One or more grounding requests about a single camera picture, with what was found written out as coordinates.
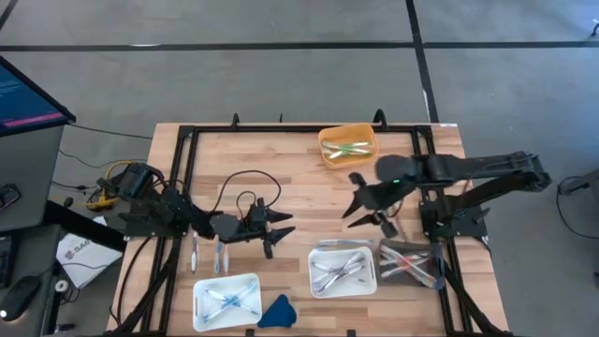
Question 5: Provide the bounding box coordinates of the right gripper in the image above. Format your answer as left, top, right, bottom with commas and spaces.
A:
341, 171, 416, 240

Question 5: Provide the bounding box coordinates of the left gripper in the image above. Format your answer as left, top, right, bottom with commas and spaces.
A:
239, 196, 297, 260

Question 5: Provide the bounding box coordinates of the black toothbrush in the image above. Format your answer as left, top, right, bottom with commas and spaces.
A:
312, 262, 369, 283
314, 252, 366, 294

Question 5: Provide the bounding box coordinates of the pink toothbrush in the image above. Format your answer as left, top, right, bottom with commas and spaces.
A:
381, 247, 434, 282

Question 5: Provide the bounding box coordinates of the orange toothbrush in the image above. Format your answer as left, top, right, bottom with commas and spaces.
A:
379, 245, 439, 287
381, 255, 431, 277

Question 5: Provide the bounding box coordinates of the white plastic bin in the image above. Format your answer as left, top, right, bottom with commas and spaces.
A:
192, 272, 263, 333
307, 245, 378, 299

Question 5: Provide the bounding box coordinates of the orange plastic bin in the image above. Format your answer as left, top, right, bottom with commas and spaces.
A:
317, 122, 380, 169

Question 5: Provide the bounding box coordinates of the blue cloth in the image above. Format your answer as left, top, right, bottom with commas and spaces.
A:
256, 293, 299, 330

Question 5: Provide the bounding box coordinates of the dark translucent plastic bin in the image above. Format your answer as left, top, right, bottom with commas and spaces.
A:
375, 238, 446, 290

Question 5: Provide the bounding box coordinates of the yellow tool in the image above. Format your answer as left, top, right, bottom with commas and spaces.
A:
85, 190, 119, 212

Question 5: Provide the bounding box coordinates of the black desk beam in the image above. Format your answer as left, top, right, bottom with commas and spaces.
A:
42, 199, 128, 253

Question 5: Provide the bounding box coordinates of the white cardboard box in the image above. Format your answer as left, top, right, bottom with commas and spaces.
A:
55, 214, 124, 290

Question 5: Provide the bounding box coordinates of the grey table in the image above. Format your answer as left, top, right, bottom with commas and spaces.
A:
0, 125, 66, 234

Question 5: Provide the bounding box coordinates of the black computer mouse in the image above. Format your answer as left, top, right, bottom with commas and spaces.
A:
0, 274, 42, 324

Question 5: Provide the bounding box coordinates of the black controller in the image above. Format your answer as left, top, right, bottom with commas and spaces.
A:
0, 182, 22, 211

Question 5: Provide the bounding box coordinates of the black keyboard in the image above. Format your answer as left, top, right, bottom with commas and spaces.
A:
0, 235, 15, 290

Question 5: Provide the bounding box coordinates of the large blue screen monitor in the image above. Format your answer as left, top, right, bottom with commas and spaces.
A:
0, 54, 77, 139

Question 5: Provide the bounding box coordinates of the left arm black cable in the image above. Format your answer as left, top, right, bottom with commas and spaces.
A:
210, 168, 283, 221

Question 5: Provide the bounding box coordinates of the thick black cable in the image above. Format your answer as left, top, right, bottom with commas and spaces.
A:
108, 235, 156, 329

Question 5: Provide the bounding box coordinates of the yellow cable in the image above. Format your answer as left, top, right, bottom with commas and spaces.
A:
105, 160, 137, 182

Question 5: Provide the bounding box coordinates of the black floor cable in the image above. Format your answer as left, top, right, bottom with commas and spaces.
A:
555, 175, 599, 241

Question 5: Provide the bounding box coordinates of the thin floor cable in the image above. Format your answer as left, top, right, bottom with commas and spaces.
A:
67, 121, 154, 141

